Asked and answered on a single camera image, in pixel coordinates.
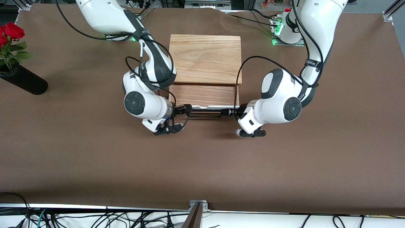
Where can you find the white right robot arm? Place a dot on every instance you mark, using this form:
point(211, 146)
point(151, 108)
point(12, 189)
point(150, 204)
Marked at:
point(104, 15)

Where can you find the aluminium frame profile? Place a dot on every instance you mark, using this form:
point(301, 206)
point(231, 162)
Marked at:
point(23, 3)
point(392, 11)

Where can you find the metal table edge bracket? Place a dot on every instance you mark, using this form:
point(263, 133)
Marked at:
point(198, 204)

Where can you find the brown table cover sheet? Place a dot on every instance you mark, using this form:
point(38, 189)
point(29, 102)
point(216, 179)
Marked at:
point(202, 164)

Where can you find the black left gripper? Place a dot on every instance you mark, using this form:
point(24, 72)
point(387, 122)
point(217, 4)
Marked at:
point(234, 111)

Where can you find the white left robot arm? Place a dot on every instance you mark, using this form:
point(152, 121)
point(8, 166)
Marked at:
point(316, 19)

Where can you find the wooden drawer with white front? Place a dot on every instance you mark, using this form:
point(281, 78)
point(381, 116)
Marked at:
point(204, 95)

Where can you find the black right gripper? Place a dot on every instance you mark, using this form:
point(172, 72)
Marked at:
point(179, 110)

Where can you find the light wooden cabinet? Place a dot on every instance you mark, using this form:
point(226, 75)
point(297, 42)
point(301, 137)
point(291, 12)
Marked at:
point(205, 58)

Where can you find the red artificial rose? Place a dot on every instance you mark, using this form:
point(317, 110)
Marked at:
point(14, 30)
point(2, 38)

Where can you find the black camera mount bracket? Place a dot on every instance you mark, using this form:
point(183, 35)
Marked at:
point(253, 133)
point(167, 130)

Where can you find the black ribbed vase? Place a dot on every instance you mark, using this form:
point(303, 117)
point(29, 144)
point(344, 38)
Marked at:
point(27, 82)

